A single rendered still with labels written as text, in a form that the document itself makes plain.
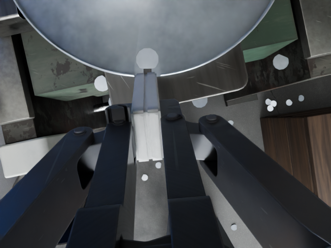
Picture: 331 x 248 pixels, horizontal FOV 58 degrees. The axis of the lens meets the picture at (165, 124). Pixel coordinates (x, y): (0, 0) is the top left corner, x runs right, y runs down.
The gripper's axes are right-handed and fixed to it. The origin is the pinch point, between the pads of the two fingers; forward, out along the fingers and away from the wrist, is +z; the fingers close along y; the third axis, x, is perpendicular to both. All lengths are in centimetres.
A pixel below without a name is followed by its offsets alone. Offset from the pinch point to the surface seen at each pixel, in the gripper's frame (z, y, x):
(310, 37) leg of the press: 26.4, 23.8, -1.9
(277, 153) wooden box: 63, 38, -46
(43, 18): 14.3, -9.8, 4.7
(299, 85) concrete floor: 84, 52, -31
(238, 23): 13.3, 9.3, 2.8
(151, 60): 12.1, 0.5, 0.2
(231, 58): 12.1, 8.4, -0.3
